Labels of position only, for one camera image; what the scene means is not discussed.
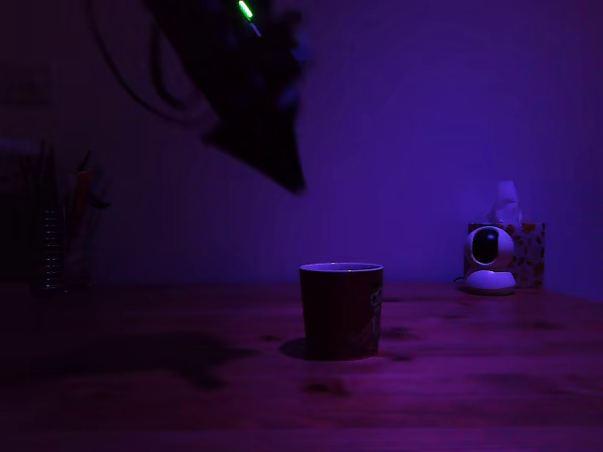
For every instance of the black slanted kitchen tool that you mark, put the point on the black slanted kitchen tool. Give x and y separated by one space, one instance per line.
85 161

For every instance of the red ceramic mug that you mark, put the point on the red ceramic mug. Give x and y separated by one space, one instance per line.
341 315

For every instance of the red kitchen tool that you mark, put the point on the red kitchen tool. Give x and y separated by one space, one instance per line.
81 188

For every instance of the white tissue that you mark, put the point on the white tissue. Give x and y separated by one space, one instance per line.
506 202

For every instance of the dark box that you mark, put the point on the dark box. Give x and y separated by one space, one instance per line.
16 212

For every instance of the floral tissue box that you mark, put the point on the floral tissue box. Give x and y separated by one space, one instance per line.
532 254

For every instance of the small white round camera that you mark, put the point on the small white round camera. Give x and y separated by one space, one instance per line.
492 280

